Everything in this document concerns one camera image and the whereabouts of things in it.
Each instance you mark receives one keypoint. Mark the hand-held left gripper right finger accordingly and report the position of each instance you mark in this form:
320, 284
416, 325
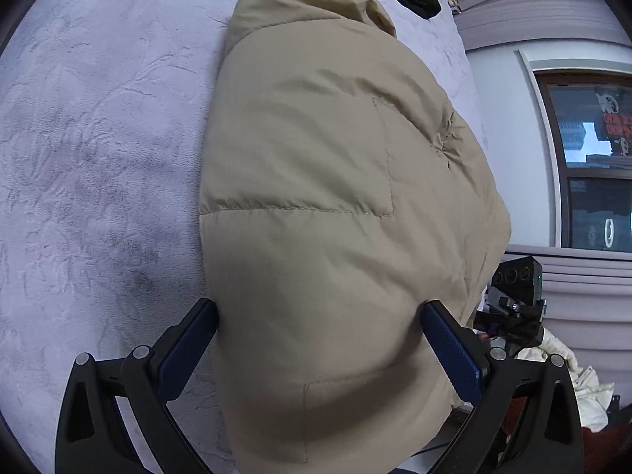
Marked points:
452, 350

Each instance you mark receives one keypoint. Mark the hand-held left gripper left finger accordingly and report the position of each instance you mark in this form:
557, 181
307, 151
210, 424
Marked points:
190, 340

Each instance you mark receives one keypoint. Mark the beige puffer jacket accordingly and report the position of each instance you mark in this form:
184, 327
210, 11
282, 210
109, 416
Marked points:
340, 207

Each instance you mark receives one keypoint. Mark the white garment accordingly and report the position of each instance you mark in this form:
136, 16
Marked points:
587, 380

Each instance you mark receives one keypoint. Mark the dark framed window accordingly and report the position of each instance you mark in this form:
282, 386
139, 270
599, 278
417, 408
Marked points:
587, 153

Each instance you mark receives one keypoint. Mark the lavender plush blanket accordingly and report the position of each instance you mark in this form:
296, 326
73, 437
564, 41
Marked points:
98, 158

